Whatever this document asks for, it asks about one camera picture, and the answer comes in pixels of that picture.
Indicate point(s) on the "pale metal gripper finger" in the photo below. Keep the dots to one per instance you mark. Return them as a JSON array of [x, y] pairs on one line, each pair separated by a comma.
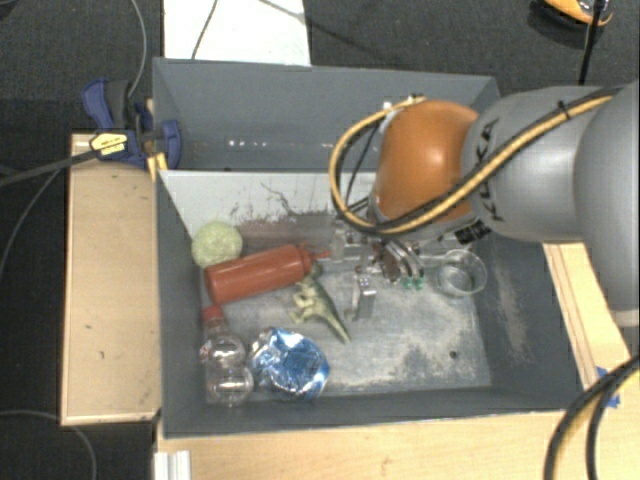
[[341, 242], [366, 299]]

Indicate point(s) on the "green toy dinosaur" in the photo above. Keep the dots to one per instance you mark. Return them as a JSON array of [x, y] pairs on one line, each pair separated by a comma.
[[317, 304]]

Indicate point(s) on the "grey metal bin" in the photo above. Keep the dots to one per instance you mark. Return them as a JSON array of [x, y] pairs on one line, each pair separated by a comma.
[[410, 338]]

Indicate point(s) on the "clear glass bowl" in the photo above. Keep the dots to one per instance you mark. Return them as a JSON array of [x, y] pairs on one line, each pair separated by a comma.
[[461, 274]]

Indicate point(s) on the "red-brown squeeze bottle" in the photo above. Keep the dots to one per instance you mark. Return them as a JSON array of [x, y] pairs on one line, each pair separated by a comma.
[[255, 274]]

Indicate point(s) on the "blue and silver foil packet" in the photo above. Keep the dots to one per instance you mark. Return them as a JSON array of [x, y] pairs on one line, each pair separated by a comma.
[[292, 365]]

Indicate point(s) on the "pale green ball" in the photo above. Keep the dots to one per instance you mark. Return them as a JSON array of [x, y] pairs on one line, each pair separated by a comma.
[[217, 244]]

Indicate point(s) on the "clear plastic bottle red cap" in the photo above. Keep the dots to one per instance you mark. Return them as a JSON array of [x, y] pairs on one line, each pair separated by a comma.
[[226, 368]]

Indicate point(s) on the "pale wood board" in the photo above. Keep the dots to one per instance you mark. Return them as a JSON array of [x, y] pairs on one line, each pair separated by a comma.
[[110, 288]]

